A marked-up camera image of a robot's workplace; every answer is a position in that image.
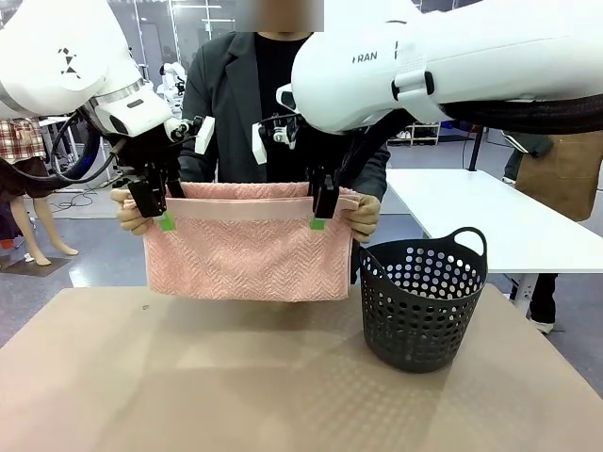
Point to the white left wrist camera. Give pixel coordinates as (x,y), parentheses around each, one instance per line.
(205,134)

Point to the mannequin in plaid shirt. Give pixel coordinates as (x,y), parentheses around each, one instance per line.
(28,141)

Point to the white shoe shelf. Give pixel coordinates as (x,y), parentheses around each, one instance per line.
(419,133)

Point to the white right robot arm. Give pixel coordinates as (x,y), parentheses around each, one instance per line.
(424,47)

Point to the person in brown apron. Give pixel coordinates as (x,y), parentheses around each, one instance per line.
(565,174)

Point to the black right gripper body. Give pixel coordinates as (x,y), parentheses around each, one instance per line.
(330,150)

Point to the white table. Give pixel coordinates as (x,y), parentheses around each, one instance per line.
(471,212)

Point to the black perforated plastic basket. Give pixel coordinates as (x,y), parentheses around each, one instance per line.
(414,339)

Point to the person's left hand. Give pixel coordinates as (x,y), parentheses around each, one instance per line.
(367,216)

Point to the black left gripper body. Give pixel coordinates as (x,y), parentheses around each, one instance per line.
(141,150)

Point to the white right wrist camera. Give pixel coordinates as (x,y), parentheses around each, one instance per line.
(258,143)

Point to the person's torso in dark jacket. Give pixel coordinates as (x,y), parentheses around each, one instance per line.
(235,94)

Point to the small white background robot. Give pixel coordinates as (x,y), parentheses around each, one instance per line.
(172,80)

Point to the flat mannequin base plate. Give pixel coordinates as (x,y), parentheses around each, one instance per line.
(33,267)

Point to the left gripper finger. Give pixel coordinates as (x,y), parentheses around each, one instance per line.
(151,198)
(175,183)

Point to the pink terry towel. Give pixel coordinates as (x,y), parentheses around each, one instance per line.
(245,254)

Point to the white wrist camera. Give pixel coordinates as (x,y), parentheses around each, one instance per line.
(205,134)
(258,143)

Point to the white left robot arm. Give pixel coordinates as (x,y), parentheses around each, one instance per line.
(56,47)

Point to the person's left forearm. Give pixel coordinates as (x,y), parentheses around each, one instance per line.
(374,174)

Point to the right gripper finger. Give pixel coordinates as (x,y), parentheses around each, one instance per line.
(314,181)
(325,202)

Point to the person's right forearm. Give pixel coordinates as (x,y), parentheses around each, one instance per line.
(198,165)

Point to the person's right hand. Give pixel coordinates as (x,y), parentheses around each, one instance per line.
(129,221)

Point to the black stand pole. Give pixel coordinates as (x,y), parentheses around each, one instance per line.
(475,148)

